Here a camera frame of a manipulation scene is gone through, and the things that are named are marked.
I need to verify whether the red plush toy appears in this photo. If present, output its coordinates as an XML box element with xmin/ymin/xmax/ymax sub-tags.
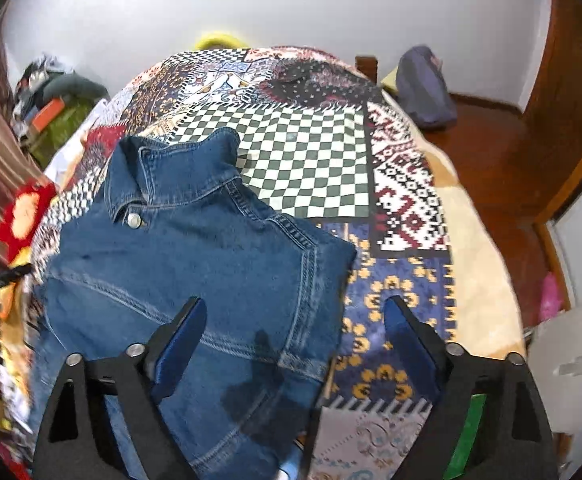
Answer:
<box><xmin>0</xmin><ymin>180</ymin><xmax>60</xmax><ymax>266</ymax></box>

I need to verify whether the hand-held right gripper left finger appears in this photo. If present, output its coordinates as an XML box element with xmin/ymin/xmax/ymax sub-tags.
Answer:
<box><xmin>32</xmin><ymin>296</ymin><xmax>208</xmax><ymax>480</ymax></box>

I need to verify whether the pink plastic bag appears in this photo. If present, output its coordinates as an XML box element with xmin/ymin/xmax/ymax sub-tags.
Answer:
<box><xmin>538</xmin><ymin>271</ymin><xmax>565</xmax><ymax>324</ymax></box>

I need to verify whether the orange box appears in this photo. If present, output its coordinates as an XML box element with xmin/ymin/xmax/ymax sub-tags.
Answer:
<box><xmin>31</xmin><ymin>99</ymin><xmax>66</xmax><ymax>128</ymax></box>

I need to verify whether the dark grey cushion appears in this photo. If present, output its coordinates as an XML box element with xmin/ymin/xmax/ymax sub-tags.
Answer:
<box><xmin>43</xmin><ymin>74</ymin><xmax>110</xmax><ymax>101</ymax></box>

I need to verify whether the wooden wardrobe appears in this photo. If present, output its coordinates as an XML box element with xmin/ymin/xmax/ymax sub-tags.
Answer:
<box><xmin>521</xmin><ymin>0</ymin><xmax>582</xmax><ymax>311</ymax></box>

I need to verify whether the green board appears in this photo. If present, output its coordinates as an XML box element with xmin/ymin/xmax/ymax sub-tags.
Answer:
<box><xmin>445</xmin><ymin>392</ymin><xmax>488</xmax><ymax>480</ymax></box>

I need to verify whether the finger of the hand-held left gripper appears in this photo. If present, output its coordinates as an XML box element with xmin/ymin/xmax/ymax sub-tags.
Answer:
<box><xmin>0</xmin><ymin>264</ymin><xmax>32</xmax><ymax>295</ymax></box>

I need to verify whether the grey backpack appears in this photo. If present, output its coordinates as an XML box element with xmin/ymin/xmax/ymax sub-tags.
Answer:
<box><xmin>395</xmin><ymin>45</ymin><xmax>459</xmax><ymax>130</ymax></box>

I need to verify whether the white cloth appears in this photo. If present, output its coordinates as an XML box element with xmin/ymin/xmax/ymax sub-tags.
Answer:
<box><xmin>43</xmin><ymin>102</ymin><xmax>112</xmax><ymax>186</ymax></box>

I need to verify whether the green patterned cloth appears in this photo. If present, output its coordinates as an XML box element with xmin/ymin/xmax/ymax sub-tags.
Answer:
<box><xmin>28</xmin><ymin>97</ymin><xmax>102</xmax><ymax>168</ymax></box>

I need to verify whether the wooden bed post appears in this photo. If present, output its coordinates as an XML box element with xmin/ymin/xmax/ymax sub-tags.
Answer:
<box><xmin>355</xmin><ymin>55</ymin><xmax>379</xmax><ymax>83</ymax></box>

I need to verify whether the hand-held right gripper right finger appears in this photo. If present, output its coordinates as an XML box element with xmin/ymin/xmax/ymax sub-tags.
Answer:
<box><xmin>386</xmin><ymin>295</ymin><xmax>560</xmax><ymax>480</ymax></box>

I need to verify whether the yellow plush item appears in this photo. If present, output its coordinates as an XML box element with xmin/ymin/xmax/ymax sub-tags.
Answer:
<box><xmin>193</xmin><ymin>31</ymin><xmax>246</xmax><ymax>51</ymax></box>

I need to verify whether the beige fleece blanket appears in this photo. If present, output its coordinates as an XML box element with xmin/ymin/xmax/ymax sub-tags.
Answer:
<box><xmin>378</xmin><ymin>70</ymin><xmax>528</xmax><ymax>361</ymax></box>

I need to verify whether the patchwork printed blanket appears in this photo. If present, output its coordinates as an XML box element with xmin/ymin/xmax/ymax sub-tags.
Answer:
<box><xmin>1</xmin><ymin>46</ymin><xmax>472</xmax><ymax>480</ymax></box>

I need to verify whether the blue denim jacket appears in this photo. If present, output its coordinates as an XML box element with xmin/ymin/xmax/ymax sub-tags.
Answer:
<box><xmin>26</xmin><ymin>127</ymin><xmax>358</xmax><ymax>480</ymax></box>

